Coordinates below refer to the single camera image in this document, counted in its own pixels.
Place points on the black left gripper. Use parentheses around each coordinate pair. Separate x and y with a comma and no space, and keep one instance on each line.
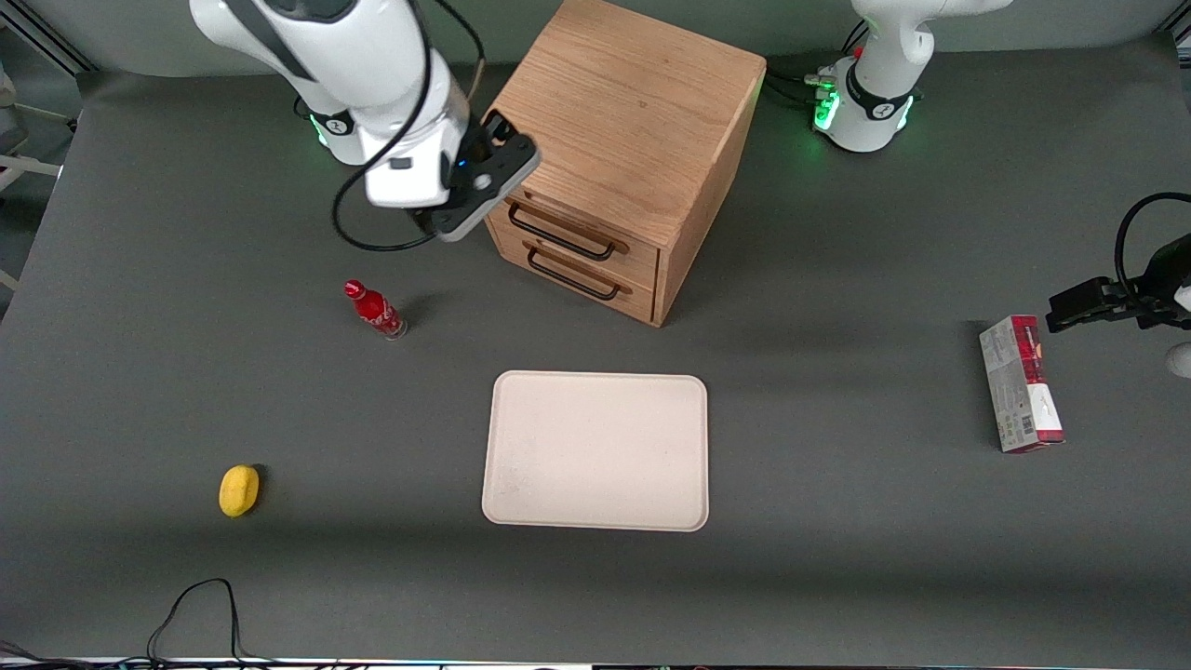
(1157,296)

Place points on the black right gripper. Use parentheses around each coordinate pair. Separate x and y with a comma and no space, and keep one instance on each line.
(476,145)

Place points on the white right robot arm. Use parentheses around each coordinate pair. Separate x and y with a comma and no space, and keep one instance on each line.
(326,56)

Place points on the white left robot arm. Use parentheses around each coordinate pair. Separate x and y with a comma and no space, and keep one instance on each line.
(875,84)

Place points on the wooden drawer cabinet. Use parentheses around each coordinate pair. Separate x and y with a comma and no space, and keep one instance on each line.
(633,112)

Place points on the red and grey carton box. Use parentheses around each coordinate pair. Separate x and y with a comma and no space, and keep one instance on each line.
(1019,391)

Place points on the red soda bottle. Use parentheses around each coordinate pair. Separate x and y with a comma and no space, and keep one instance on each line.
(375,310)

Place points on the beige rectangular tray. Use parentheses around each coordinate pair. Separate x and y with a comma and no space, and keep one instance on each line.
(595,451)

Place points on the yellow lemon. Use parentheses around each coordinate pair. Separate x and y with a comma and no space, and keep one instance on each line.
(239,490)

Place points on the white stand legs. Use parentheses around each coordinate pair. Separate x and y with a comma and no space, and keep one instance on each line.
(23,166)

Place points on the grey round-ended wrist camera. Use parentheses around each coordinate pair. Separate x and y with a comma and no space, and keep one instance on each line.
(498,191)
(1182,359)

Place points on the aluminium frame profile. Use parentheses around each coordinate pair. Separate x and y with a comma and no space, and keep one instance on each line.
(51,37)

